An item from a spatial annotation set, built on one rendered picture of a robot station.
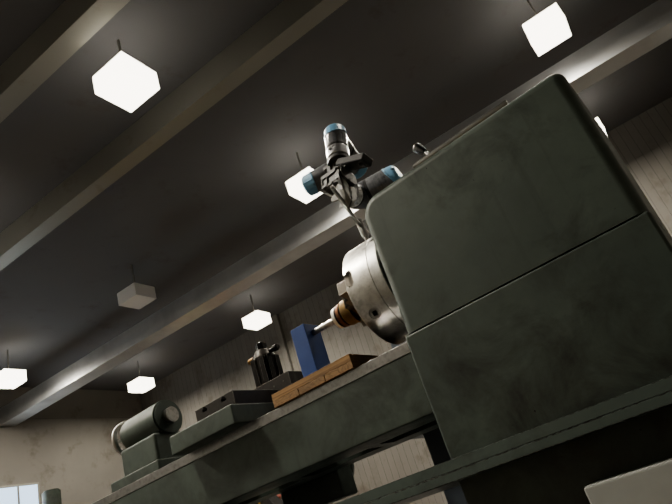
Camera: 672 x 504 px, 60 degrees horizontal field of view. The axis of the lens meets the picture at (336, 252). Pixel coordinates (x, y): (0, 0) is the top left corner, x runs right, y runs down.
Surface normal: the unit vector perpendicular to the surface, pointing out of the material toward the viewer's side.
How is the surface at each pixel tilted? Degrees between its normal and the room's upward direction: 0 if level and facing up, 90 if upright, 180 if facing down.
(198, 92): 90
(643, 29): 90
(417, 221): 90
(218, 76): 90
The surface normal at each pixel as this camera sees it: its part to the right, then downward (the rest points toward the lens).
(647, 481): -0.60, -0.18
